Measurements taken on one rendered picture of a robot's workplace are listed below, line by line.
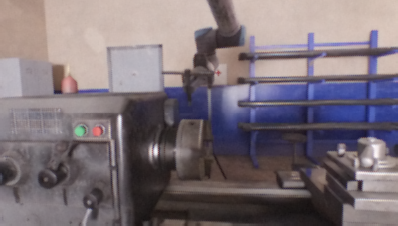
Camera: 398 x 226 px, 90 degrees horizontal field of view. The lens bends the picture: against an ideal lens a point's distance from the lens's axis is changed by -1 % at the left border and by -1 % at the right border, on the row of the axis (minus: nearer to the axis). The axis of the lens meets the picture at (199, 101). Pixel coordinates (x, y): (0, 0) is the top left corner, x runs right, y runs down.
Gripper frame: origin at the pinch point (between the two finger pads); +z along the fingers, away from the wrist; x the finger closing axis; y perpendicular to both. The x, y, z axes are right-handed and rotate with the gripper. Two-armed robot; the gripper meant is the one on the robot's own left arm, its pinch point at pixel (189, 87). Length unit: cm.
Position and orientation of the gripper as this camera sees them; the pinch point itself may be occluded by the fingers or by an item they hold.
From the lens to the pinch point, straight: 76.9
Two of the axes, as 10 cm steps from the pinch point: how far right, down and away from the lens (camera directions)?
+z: -2.8, 4.4, -8.5
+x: -9.6, -0.6, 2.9
